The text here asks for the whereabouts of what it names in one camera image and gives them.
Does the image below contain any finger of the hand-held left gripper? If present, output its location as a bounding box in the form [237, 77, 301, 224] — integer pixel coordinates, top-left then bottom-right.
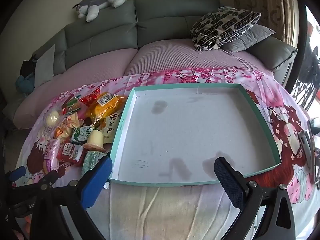
[6, 166, 27, 187]

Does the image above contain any black white patterned pillow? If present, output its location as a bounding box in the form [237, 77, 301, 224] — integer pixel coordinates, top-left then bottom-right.
[190, 6, 262, 51]

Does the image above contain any green cookie packet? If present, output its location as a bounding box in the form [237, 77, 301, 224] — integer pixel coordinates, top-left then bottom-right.
[66, 95, 83, 115]

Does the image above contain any black iron railing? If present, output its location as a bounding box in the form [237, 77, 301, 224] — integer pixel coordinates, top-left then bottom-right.
[291, 42, 320, 110]

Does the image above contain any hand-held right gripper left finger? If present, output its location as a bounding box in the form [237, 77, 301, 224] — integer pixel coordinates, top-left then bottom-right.
[30, 156, 113, 240]

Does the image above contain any light grey cushion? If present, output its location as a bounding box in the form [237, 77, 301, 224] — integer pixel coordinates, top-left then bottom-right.
[34, 44, 56, 88]

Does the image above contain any red white drink carton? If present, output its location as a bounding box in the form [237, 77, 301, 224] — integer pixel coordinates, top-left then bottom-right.
[57, 143, 87, 167]

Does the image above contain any white cloth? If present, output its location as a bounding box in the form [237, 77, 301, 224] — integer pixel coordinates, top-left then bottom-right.
[57, 182, 275, 240]

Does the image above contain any red snack packet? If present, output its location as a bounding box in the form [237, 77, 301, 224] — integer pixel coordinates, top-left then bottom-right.
[79, 91, 100, 107]

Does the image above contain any yellow white egg roll packet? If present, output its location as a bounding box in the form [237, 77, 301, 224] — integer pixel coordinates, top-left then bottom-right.
[54, 115, 83, 140]

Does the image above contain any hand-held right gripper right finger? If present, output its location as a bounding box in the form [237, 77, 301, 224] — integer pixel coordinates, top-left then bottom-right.
[214, 157, 297, 240]

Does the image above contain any white rice cracker packet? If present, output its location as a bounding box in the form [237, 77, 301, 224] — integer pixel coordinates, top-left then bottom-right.
[99, 110, 124, 144]

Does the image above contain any pink ribbed sofa cover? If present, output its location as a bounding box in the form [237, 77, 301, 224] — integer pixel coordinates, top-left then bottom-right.
[12, 38, 275, 130]

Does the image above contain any cream cake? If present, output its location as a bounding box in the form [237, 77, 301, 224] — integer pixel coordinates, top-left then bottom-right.
[44, 105, 63, 130]

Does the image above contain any black bag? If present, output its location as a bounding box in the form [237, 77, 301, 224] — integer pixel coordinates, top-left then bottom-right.
[19, 55, 38, 78]

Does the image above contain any orange bread packet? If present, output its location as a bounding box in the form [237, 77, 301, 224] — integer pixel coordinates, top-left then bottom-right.
[86, 92, 127, 128]

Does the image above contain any pink wafer packet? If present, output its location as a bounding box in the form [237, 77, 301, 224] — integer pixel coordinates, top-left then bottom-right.
[44, 139, 61, 175]

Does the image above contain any green biscuit packet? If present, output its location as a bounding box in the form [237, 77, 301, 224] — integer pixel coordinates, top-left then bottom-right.
[81, 150, 108, 178]

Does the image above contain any blue cloth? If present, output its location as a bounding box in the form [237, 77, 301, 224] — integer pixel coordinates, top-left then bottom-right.
[15, 74, 35, 93]

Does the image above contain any grey white plush dog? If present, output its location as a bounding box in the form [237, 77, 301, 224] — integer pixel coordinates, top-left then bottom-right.
[72, 0, 126, 22]

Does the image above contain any beige patterned curtain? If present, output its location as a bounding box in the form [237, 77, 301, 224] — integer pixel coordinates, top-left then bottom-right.
[231, 0, 300, 48]

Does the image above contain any plain grey pillow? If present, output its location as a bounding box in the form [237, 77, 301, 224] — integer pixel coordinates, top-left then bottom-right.
[221, 24, 276, 54]

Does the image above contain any pink cartoon printed blanket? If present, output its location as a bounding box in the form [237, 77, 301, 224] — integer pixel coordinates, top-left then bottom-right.
[15, 67, 320, 240]

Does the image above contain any shallow teal cardboard box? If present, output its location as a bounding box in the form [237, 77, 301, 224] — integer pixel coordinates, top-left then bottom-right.
[108, 84, 282, 187]

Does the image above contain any grey sofa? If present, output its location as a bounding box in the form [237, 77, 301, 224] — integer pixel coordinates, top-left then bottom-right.
[32, 0, 298, 85]

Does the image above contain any green white milk carton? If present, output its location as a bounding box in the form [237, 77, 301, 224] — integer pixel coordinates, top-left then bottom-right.
[70, 126, 94, 145]

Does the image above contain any pudding cup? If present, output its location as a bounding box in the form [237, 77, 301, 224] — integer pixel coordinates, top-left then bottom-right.
[83, 129, 106, 153]

